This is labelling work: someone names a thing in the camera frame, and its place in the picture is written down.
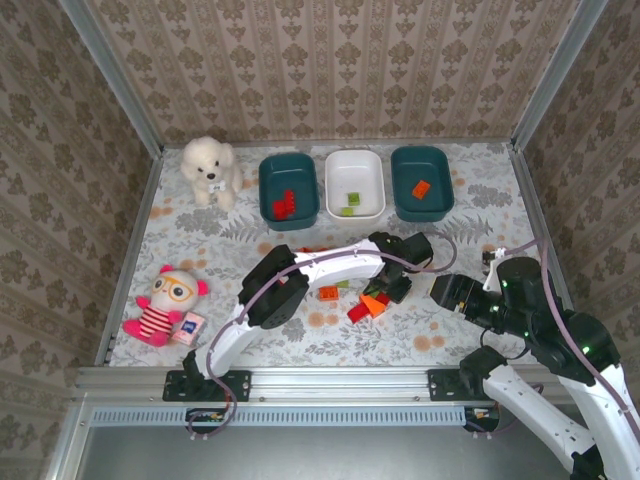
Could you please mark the aluminium frame post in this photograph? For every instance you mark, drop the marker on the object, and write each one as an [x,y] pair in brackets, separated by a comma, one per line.
[116,75]
[553,75]

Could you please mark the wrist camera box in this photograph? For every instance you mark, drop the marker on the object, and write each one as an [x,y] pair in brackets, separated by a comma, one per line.
[457,292]
[419,252]

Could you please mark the white dog plush toy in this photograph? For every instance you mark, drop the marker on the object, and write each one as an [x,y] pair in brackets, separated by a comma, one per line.
[207,165]

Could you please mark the long green lego brick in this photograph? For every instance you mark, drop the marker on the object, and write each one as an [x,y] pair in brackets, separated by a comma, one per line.
[375,286]

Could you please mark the wide aluminium extrusion beam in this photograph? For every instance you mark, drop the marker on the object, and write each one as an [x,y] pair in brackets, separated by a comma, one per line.
[340,382]

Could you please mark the grey metal panel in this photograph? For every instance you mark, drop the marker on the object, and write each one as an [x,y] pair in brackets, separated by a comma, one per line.
[300,455]

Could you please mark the long red lego brick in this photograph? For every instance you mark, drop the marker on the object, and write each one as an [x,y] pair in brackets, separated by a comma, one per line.
[289,200]

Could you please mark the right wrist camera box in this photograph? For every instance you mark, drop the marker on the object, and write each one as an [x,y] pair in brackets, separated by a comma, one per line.
[457,292]

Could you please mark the wiring connector cluster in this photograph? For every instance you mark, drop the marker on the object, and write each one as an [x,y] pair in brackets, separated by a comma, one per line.
[207,416]
[481,415]

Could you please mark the white plastic bin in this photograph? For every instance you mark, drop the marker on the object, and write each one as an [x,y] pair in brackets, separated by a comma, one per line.
[355,170]

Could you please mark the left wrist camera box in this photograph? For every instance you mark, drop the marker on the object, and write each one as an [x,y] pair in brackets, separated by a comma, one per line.
[419,252]

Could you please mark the dark green plastic bin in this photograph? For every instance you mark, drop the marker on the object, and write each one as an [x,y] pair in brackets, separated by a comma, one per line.
[290,172]
[422,165]

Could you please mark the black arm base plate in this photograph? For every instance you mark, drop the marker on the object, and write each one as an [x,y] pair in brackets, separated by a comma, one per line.
[240,385]
[442,385]

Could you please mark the pink tissue pack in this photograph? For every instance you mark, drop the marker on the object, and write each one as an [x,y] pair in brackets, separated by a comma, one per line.
[189,329]

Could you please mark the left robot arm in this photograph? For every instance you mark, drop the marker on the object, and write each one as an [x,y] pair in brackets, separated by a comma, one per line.
[345,270]

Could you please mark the pink doll plush toy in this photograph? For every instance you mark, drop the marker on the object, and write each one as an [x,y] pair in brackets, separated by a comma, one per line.
[170,295]

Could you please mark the thin aluminium frame rail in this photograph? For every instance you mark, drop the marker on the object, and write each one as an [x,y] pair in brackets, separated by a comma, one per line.
[300,144]

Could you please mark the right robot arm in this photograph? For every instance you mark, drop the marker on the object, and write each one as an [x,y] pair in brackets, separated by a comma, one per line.
[530,405]

